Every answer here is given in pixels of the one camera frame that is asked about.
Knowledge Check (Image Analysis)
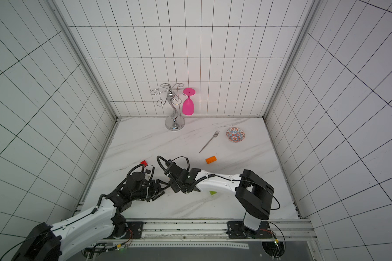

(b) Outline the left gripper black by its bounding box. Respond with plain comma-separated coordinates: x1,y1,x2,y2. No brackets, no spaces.
132,179,171,202

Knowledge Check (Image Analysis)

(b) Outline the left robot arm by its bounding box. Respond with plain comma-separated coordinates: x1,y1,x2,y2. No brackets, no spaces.
12,170,169,261

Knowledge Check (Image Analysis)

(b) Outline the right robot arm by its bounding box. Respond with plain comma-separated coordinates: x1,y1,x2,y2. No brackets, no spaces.
157,158,280,232

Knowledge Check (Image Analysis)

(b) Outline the long orange lego brick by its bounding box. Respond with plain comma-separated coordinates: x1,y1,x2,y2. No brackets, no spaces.
205,156,217,164

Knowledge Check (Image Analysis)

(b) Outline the chrome glass holder stand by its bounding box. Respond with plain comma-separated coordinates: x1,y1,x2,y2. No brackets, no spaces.
150,83,185,131

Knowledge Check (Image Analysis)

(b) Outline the silver fork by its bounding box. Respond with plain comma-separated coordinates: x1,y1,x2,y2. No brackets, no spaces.
199,130,220,153

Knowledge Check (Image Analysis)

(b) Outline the patterned small bowl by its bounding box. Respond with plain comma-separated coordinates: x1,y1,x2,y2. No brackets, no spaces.
225,127,246,142

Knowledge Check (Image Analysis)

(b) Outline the pink wine glass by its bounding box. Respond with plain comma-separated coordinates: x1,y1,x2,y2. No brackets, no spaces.
182,88,196,116

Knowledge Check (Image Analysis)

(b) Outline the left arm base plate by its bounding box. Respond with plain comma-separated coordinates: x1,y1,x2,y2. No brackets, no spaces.
111,221,144,240

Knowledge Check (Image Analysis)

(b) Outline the aluminium mounting rail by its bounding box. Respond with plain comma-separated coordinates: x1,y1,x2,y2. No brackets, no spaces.
52,217,318,249

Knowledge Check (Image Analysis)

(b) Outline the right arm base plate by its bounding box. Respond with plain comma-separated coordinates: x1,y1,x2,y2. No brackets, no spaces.
226,221,273,239

